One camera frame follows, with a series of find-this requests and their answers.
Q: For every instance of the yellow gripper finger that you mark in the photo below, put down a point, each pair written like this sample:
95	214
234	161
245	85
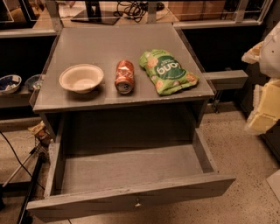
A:
266	108
253	54

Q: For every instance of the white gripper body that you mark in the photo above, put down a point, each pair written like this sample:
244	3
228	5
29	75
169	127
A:
270	58

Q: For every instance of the metal drawer knob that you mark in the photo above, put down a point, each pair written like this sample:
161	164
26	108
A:
138	203

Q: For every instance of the open grey top drawer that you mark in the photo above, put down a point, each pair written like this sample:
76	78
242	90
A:
102	166

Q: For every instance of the grey side shelf block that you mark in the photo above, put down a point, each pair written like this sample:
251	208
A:
225	80

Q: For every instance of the cardboard box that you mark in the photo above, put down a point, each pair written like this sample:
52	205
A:
197	10

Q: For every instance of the green chip bag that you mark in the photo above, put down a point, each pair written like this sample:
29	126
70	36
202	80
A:
166	73

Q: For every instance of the grey cabinet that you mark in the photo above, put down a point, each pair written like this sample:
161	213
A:
104	46

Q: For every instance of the black monitor stand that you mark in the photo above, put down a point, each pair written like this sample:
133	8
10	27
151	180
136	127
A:
94	15

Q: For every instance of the white paper bowl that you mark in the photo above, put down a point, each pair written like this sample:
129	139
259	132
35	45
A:
81	79

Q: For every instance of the dark small bowl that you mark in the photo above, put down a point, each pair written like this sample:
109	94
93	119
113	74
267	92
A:
34	82

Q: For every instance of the brown snack bag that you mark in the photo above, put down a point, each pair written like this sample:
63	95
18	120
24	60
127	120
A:
41	133

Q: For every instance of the black metal stand leg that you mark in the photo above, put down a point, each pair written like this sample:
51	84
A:
23	217

